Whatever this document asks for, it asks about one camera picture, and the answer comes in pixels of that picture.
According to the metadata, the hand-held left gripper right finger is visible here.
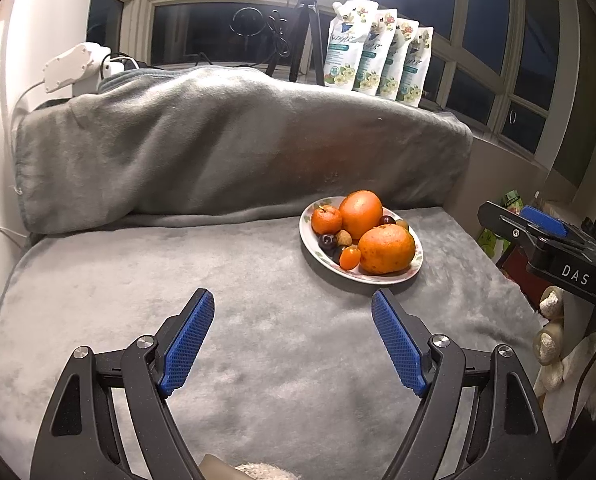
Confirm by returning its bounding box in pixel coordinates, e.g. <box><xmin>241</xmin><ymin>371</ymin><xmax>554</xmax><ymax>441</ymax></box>
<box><xmin>371</xmin><ymin>288</ymin><xmax>559</xmax><ymax>480</ymax></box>

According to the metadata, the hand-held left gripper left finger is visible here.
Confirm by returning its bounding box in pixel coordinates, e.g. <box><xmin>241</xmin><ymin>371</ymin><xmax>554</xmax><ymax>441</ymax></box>
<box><xmin>30</xmin><ymin>288</ymin><xmax>215</xmax><ymax>480</ymax></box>

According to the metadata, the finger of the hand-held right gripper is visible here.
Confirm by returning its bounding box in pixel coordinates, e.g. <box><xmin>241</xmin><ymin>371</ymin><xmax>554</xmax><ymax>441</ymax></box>
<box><xmin>478</xmin><ymin>201</ymin><xmax>541</xmax><ymax>261</ymax></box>
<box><xmin>519</xmin><ymin>205</ymin><xmax>571</xmax><ymax>240</ymax></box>

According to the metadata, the floral white plate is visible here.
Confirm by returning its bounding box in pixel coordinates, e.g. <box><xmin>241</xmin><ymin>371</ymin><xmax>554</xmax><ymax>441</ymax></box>
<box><xmin>299</xmin><ymin>196</ymin><xmax>423</xmax><ymax>286</ymax></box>

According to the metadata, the rough-skinned orange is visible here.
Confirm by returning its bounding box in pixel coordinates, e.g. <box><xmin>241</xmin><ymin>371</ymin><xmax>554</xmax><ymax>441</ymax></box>
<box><xmin>358</xmin><ymin>225</ymin><xmax>416</xmax><ymax>275</ymax></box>

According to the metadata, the small tangerine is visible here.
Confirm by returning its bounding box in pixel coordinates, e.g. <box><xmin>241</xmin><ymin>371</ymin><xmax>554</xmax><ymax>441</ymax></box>
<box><xmin>311</xmin><ymin>205</ymin><xmax>343</xmax><ymax>236</ymax></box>

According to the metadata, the green carton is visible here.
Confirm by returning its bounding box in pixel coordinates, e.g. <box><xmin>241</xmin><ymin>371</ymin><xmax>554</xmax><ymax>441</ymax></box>
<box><xmin>478</xmin><ymin>189</ymin><xmax>525</xmax><ymax>261</ymax></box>

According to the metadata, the white plush toy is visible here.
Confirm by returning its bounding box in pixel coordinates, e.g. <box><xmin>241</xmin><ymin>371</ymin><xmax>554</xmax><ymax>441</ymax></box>
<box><xmin>532</xmin><ymin>285</ymin><xmax>596</xmax><ymax>421</ymax></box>

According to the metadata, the grey plush seat mat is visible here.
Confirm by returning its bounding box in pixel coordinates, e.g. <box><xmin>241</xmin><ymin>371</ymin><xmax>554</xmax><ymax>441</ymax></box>
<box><xmin>0</xmin><ymin>205</ymin><xmax>544</xmax><ymax>480</ymax></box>

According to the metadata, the smooth orange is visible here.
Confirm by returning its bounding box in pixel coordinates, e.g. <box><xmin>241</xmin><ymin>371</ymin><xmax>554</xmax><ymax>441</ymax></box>
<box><xmin>339</xmin><ymin>190</ymin><xmax>383</xmax><ymax>240</ymax></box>

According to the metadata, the fluffy white cloth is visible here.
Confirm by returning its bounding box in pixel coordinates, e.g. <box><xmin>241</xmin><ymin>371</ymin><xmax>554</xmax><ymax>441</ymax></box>
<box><xmin>198</xmin><ymin>454</ymin><xmax>301</xmax><ymax>480</ymax></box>

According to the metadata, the floral refill pouch with spout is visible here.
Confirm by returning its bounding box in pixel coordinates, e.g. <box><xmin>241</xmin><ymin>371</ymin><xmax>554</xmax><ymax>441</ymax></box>
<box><xmin>324</xmin><ymin>1</ymin><xmax>379</xmax><ymax>92</ymax></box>

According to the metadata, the black tripod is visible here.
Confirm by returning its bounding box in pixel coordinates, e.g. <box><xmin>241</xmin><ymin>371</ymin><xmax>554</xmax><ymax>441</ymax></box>
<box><xmin>265</xmin><ymin>0</ymin><xmax>327</xmax><ymax>84</ymax></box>

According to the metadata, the white power strip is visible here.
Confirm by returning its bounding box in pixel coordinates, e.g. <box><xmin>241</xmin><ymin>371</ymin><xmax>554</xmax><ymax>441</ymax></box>
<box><xmin>42</xmin><ymin>42</ymin><xmax>138</xmax><ymax>95</ymax></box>

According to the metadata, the white cable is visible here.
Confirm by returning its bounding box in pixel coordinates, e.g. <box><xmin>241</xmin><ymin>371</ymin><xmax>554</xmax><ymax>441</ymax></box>
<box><xmin>0</xmin><ymin>220</ymin><xmax>29</xmax><ymax>250</ymax></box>

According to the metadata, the black coiled cable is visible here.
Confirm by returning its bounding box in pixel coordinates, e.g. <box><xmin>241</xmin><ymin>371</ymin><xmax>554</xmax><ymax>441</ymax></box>
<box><xmin>230</xmin><ymin>6</ymin><xmax>293</xmax><ymax>68</ymax></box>

